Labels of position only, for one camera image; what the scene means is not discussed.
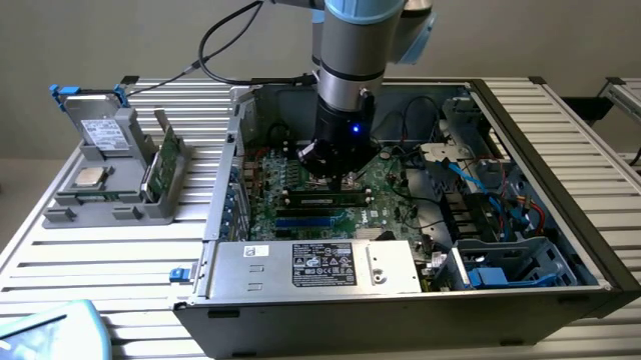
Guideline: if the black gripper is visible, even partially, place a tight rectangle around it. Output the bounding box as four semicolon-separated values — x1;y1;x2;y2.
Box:
295;88;386;195

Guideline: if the grey parts rack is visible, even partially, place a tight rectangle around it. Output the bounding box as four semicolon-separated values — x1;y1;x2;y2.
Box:
41;108;197;230

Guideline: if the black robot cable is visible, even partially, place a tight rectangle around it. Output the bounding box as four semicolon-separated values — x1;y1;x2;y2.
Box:
125;0;319;99

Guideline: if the silver chipset heatsink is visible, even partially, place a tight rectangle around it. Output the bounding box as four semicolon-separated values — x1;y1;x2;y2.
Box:
354;228;395;242

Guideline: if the silver power supply unit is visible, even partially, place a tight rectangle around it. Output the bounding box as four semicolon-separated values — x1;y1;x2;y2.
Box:
205;239;423;296

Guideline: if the teal robot joint cap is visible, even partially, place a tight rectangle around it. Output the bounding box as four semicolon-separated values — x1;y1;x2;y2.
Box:
0;298;115;360

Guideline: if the open grey PC case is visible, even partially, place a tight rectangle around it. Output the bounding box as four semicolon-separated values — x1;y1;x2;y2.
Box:
172;79;641;358

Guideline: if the silver hard disk blue carrier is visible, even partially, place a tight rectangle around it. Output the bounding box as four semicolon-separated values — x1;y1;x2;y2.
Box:
48;84;132;152

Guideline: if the silver CPU chip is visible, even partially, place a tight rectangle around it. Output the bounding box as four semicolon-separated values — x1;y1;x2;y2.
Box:
73;166;115;187

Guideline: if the grey disk bay cage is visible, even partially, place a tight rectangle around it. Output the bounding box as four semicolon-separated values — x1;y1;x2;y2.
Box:
432;235;579;291

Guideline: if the CPU socket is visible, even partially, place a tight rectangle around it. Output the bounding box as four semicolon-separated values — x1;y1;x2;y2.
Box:
302;164;363;193

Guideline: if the green graphics card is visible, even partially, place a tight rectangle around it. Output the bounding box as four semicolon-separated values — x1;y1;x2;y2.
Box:
140;124;184;203

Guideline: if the neighbouring slatted metal table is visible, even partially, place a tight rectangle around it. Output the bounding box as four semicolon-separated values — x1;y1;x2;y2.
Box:
598;76;641;125

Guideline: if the green Dell motherboard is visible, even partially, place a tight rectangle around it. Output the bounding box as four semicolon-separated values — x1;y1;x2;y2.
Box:
241;140;438;260

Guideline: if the blue expansion slot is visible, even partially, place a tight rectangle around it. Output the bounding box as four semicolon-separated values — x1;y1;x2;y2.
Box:
274;217;339;228

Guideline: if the light blue SATA wire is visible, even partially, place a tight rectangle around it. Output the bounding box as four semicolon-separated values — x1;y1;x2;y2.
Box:
435;158;527;241

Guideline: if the installed black RAM stick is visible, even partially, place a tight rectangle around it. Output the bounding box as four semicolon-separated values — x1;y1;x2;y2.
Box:
286;192;372;208

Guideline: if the red SATA wire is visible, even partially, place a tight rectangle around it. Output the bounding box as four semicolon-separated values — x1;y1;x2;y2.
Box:
530;201;550;228

